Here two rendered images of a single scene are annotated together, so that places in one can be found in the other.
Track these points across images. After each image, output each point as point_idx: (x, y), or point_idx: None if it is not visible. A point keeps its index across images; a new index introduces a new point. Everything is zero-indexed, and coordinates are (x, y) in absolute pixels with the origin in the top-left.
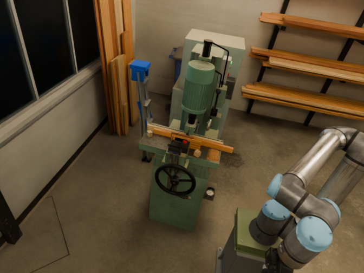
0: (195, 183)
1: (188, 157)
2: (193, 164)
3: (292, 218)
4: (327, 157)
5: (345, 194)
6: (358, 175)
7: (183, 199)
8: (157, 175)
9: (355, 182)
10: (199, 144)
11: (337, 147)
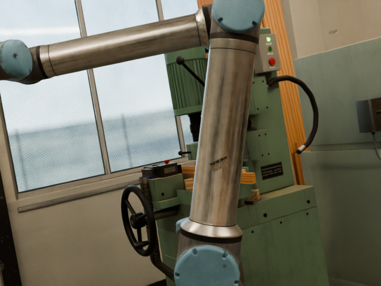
0: (151, 217)
1: (178, 192)
2: (185, 206)
3: None
4: (132, 33)
5: (212, 111)
6: (213, 59)
7: (134, 247)
8: (123, 214)
9: (215, 76)
10: None
11: (177, 24)
